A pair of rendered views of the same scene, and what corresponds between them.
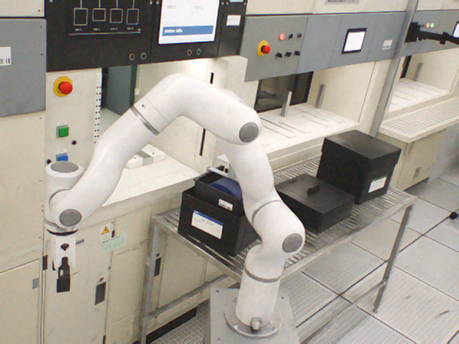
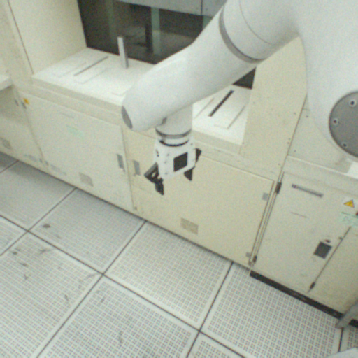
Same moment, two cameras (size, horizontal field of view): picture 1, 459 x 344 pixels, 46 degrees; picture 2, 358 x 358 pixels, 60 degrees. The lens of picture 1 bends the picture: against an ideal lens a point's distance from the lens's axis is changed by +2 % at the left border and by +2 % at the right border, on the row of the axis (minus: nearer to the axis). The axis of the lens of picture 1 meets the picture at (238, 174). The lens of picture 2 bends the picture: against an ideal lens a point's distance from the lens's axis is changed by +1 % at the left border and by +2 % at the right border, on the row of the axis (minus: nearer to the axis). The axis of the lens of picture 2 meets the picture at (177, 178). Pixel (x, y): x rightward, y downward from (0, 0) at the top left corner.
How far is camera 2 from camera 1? 1.12 m
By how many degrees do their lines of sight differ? 68
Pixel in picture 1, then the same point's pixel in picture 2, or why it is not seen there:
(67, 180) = not seen: hidden behind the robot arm
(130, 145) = (201, 59)
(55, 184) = not seen: hidden behind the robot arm
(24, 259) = (261, 173)
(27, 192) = (279, 118)
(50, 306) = (273, 222)
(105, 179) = (154, 91)
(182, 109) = (281, 10)
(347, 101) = not seen: outside the picture
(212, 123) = (309, 63)
